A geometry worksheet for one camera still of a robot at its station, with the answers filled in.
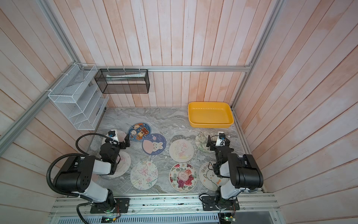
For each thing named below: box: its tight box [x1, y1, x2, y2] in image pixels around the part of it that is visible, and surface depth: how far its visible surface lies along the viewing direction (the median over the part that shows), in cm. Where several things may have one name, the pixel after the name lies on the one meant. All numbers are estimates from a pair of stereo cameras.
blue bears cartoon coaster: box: [127, 122, 152, 142], surface depth 106 cm
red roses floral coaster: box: [168, 162, 198, 193], surface depth 85 cm
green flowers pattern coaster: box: [194, 131, 217, 154], surface depth 101 cm
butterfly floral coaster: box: [130, 160, 159, 191], surface depth 85 cm
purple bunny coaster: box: [141, 133, 167, 156], surface depth 100 cm
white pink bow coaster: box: [107, 151, 132, 178], surface depth 90 cm
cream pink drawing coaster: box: [168, 139, 195, 163], surface depth 97 cm
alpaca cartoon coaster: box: [198, 161, 229, 192], surface depth 84 cm
